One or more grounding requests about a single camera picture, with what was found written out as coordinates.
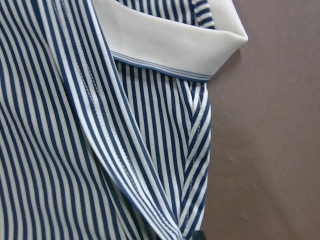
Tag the navy white striped polo shirt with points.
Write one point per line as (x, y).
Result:
(105, 118)

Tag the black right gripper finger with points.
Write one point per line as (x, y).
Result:
(198, 235)

